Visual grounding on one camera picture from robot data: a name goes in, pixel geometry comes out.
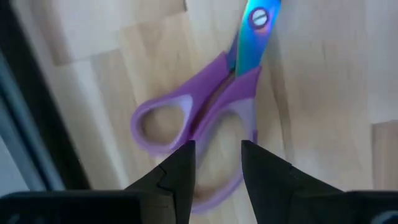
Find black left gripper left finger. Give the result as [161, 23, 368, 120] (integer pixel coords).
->
[125, 139, 197, 224]

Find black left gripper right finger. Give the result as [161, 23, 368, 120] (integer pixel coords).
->
[241, 139, 343, 224]

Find purple handled scissors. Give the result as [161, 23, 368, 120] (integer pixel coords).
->
[129, 0, 282, 215]

